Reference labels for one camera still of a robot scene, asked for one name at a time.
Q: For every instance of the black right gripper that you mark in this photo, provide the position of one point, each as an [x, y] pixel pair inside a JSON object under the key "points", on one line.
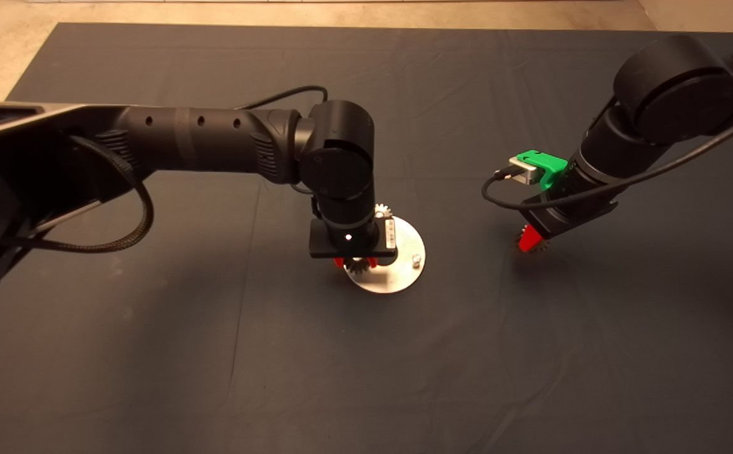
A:
{"points": [[568, 214]]}

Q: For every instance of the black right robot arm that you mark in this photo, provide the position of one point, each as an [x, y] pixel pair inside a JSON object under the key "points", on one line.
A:
{"points": [[675, 94]]}

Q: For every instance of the dark grey table cloth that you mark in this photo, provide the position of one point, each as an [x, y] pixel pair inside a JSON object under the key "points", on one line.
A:
{"points": [[366, 378]]}

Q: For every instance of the small steel spur gear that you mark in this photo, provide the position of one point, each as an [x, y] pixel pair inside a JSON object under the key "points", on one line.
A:
{"points": [[384, 210], [539, 244], [358, 266]]}

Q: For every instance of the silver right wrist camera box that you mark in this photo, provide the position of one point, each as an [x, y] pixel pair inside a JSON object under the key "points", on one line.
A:
{"points": [[524, 171]]}

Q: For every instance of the round metal carrier plate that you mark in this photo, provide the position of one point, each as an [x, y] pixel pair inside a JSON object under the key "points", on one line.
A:
{"points": [[407, 268]]}

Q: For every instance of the green right camera mount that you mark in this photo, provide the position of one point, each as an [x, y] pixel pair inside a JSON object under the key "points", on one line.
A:
{"points": [[546, 165]]}

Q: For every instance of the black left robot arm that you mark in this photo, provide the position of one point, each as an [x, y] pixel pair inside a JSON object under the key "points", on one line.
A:
{"points": [[183, 139]]}

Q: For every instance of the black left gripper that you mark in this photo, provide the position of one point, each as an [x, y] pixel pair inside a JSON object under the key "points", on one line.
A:
{"points": [[322, 243]]}

